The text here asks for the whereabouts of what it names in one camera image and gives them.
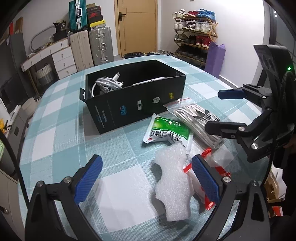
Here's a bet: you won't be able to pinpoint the white drawer desk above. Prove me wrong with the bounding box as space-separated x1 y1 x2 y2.
21 38 77 79

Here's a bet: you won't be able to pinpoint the black tracker camera mount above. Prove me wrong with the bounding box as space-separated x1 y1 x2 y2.
254 45 295 123

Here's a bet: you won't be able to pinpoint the teal suitcase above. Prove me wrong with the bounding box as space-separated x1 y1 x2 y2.
69 0 88 33

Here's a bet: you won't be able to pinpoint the wooden door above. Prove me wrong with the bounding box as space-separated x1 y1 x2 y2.
114 0 158 57

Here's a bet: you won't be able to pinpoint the beige suitcase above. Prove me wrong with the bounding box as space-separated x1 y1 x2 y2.
69 30 94 72

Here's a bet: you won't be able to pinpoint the white foam piece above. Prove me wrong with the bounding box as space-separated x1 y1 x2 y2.
154 142 194 221

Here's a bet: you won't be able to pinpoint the red balloon bag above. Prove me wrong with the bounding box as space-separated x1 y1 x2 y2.
183 148 231 210

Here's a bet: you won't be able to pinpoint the bagged adidas shoelaces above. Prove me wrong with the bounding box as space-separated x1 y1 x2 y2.
164 97 223 149

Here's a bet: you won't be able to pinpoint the purple bag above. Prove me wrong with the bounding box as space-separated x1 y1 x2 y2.
204 42 226 78

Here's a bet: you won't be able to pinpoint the silver suitcase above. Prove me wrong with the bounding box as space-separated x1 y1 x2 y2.
89 27 114 66

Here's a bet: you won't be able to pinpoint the stacked shoe boxes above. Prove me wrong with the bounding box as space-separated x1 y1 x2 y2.
86 4 106 29

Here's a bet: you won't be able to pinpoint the low grey tv cabinet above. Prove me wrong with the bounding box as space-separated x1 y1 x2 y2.
1 105 28 240

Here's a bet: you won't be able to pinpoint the grey medicine packet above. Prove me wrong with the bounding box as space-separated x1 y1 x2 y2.
132 77 167 86

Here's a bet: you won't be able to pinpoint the woven laundry basket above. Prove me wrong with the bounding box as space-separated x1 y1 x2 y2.
35 64 55 86

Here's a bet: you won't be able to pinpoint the white cable bundle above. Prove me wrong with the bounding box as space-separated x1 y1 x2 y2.
91 72 125 98

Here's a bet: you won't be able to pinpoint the shoe rack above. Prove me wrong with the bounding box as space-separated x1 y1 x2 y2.
171 9 218 69

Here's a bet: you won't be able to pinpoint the green medicine packet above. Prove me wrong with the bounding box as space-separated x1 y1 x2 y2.
142 113 193 154

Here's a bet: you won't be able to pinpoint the black cardboard box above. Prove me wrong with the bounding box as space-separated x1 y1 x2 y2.
79 59 186 134

